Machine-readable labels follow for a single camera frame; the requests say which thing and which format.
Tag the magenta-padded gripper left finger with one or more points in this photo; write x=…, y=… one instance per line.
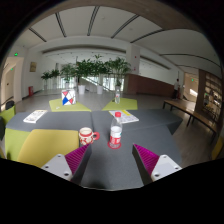
x=58, y=166

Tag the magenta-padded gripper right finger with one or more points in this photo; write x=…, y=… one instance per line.
x=165, y=168

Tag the red-capped clear water bottle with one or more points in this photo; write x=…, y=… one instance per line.
x=115, y=131

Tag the red and white cup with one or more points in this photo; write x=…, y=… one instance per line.
x=87, y=136

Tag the flat round red coaster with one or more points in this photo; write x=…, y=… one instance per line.
x=109, y=146

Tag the colourful printed magazine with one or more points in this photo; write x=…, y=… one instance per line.
x=35, y=116

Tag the long wooden bench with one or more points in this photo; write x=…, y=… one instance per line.
x=190, y=111

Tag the white and yellow booklet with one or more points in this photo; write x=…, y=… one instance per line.
x=126, y=116

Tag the red blue white patterned box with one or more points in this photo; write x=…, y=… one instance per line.
x=68, y=97

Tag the person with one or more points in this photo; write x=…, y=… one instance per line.
x=176, y=88

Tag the red fire extinguisher cabinet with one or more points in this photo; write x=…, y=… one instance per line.
x=30, y=90

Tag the wooden shelf unit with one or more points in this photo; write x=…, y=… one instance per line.
x=210, y=96

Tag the small clear plastic bottle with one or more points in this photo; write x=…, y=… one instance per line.
x=117, y=96

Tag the group of potted green plants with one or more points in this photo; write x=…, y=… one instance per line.
x=86, y=70

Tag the green exit sign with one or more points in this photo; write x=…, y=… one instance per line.
x=15, y=54

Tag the framed wall picture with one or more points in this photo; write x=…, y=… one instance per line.
x=33, y=66

